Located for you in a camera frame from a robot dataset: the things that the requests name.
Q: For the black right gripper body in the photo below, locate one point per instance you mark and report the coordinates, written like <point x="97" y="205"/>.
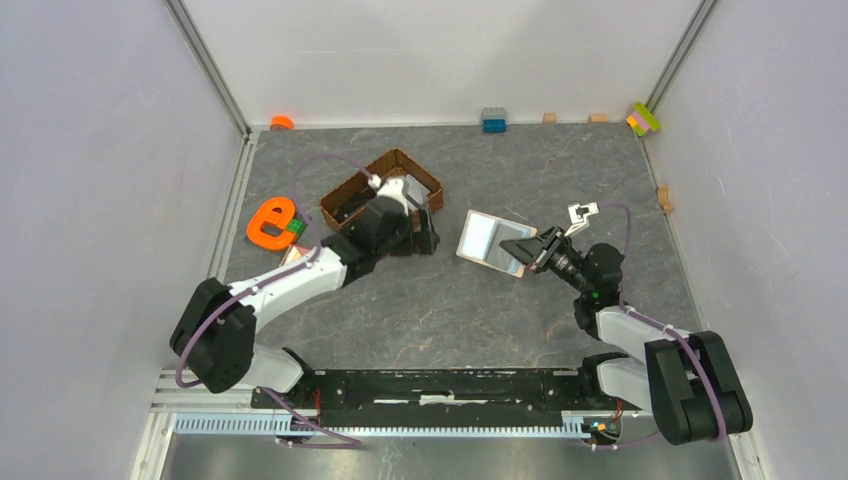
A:
<point x="557" y="257"/>

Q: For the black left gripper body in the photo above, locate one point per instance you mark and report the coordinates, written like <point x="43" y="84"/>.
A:
<point x="401" y="243"/>

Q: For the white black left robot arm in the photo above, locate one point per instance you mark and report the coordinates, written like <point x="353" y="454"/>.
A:
<point x="215" y="338"/>

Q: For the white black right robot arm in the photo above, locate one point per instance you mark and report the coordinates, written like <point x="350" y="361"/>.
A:
<point x="686" y="380"/>

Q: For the grey card in holder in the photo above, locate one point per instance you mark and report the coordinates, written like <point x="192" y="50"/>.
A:
<point x="502" y="254"/>

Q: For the silver white card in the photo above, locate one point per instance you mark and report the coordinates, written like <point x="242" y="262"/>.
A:
<point x="416" y="194"/>

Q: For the pink triangle picture card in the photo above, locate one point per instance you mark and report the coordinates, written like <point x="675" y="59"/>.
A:
<point x="293" y="253"/>

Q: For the woven wicker divided basket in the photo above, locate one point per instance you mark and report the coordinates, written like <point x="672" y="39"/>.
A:
<point x="344" y="203"/>

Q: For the small green brick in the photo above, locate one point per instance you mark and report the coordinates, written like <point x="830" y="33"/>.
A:
<point x="296" y="227"/>

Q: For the orange plastic letter toy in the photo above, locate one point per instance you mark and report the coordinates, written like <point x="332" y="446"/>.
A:
<point x="268" y="228"/>

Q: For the curved wooden block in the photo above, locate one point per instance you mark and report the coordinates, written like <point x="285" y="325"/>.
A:
<point x="664" y="199"/>

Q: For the blue toy brick stack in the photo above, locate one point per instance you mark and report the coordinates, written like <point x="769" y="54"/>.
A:
<point x="493" y="120"/>

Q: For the orange round cap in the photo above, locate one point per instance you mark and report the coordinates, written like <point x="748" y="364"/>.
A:
<point x="281" y="122"/>

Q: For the green pink yellow brick stack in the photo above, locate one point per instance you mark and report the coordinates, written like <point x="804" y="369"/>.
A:
<point x="642" y="121"/>

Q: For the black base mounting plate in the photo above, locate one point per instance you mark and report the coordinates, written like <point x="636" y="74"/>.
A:
<point x="522" y="397"/>

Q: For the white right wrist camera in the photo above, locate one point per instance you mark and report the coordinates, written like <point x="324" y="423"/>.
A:
<point x="579" y="215"/>

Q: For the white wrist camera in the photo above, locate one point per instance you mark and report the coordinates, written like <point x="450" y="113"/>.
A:
<point x="579" y="215"/>
<point x="393" y="187"/>

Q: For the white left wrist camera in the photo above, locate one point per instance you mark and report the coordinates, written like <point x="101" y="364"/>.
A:
<point x="393" y="187"/>

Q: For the aluminium frame rail right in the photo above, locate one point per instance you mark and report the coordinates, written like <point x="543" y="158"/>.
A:
<point x="691" y="33"/>

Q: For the aluminium frame rail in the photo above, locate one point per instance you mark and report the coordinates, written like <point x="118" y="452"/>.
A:
<point x="691" y="33"/>
<point x="194" y="39"/>

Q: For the aluminium frame rail left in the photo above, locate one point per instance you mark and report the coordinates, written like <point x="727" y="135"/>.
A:
<point x="194" y="39"/>

